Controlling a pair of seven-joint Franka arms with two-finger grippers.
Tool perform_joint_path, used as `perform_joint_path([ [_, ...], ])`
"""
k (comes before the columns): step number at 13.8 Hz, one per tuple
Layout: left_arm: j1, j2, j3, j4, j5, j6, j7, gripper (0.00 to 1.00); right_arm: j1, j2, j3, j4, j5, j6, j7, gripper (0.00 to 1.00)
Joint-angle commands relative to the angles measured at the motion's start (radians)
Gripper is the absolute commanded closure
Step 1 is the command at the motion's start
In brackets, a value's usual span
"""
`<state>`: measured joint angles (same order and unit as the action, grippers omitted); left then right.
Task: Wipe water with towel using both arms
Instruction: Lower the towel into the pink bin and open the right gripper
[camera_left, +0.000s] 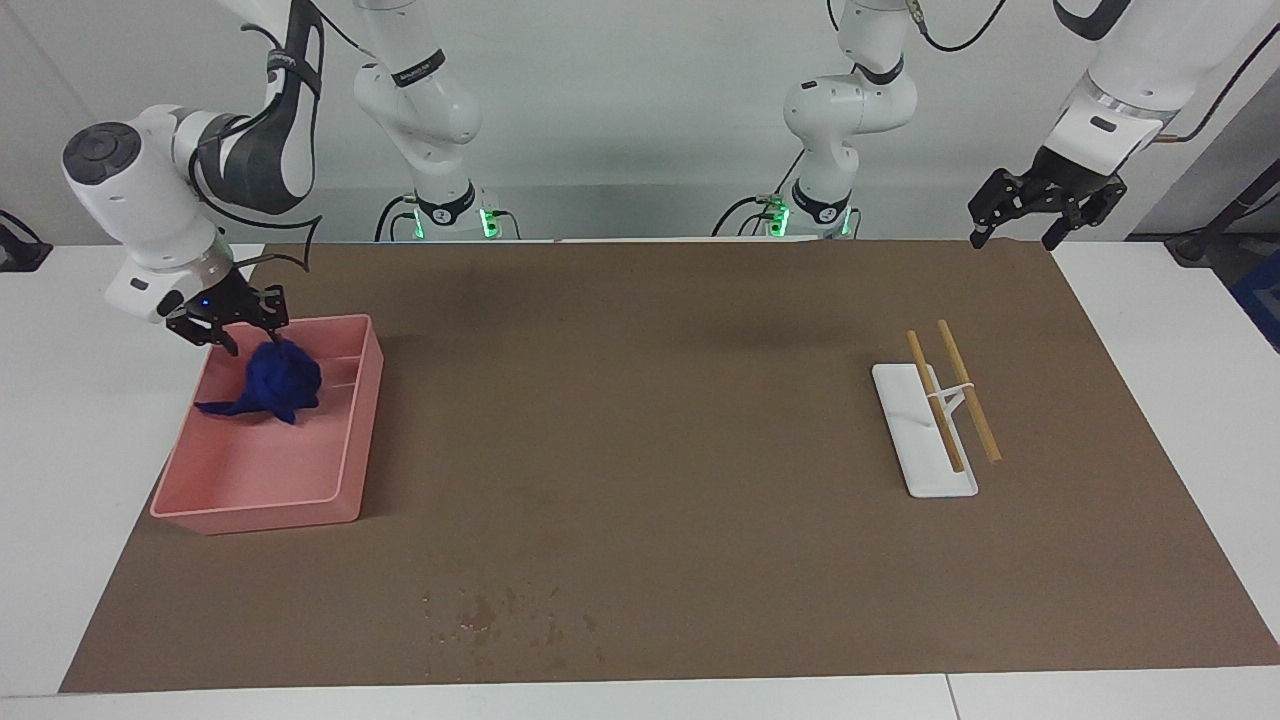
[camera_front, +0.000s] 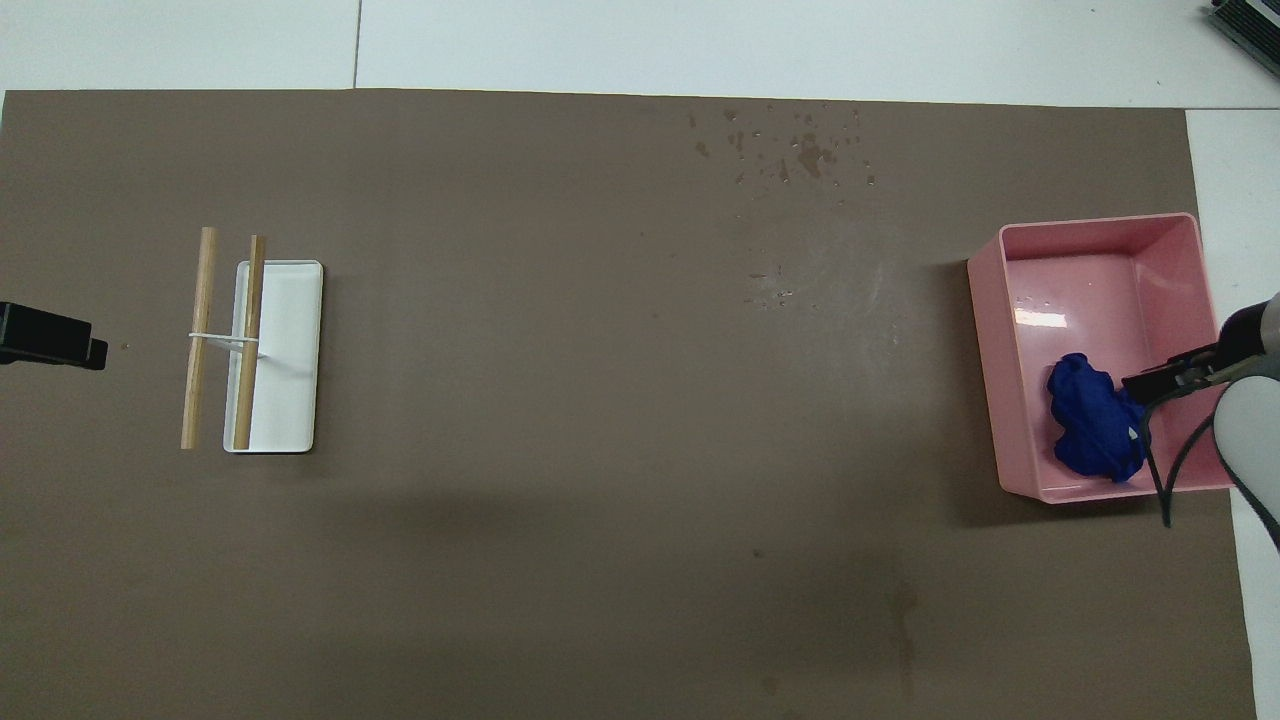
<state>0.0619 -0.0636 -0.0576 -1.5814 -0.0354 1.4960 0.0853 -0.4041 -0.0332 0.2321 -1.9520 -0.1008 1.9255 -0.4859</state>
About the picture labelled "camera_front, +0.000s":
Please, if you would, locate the white rack with wooden bars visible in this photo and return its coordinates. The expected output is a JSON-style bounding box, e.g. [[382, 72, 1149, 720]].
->
[[188, 260, 325, 455]]

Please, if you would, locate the wooden dowel rod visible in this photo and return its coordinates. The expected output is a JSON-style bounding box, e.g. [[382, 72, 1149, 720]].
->
[[180, 227, 219, 450], [232, 235, 268, 451]]

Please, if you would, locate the brown table mat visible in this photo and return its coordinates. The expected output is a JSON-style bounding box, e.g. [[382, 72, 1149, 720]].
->
[[0, 88, 1259, 720]]

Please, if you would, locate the dark ribbed device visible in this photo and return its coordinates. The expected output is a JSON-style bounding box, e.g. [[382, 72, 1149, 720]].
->
[[1205, 0, 1280, 51]]

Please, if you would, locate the blue cloth towel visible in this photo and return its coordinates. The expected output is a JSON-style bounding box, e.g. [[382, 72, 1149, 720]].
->
[[1046, 352, 1149, 484]]

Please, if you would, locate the pink plastic bin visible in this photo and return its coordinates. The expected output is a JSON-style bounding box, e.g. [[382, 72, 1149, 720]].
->
[[967, 212, 1248, 504]]

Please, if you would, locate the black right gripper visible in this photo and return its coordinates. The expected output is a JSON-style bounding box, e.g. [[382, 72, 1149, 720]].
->
[[1121, 298, 1274, 403]]

